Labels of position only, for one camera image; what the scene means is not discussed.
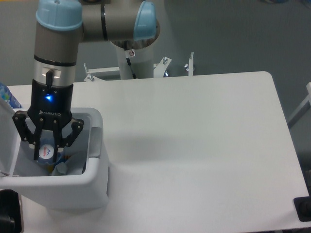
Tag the white plastic trash can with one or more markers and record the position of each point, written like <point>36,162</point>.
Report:
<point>88,190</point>

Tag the blue patterned cylinder can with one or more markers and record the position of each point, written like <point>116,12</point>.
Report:
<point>8,97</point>

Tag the white bracket with bolt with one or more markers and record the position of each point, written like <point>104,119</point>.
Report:
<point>161,68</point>
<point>101,74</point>
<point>189,67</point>

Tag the black device bottom left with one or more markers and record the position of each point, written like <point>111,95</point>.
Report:
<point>10,213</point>

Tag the white paper tissue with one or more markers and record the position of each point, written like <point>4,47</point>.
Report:
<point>75,165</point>

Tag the white bracket with bolt right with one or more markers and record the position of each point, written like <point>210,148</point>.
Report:
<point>189,67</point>

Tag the blue and orange snack wrapper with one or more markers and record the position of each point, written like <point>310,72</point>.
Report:
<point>65,157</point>

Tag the white bracket with bolt middle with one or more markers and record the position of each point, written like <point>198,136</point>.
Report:
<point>161,68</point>

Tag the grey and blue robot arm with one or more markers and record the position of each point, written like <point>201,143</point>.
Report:
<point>61,25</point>

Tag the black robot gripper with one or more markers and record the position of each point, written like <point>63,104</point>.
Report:
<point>49,110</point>

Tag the white bracket with bolt left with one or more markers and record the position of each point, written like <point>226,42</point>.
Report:
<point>101,74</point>

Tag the white metal frame right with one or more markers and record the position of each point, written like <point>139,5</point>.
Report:
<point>301,109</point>

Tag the clear plastic water bottle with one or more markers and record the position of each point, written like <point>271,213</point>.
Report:
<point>46,152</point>

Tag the white trash can lid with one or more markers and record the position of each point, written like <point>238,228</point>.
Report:
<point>9,140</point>

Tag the black clamp bottom right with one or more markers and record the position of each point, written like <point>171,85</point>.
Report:
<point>303,208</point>

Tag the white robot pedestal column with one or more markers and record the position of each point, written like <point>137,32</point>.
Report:
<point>136,58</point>

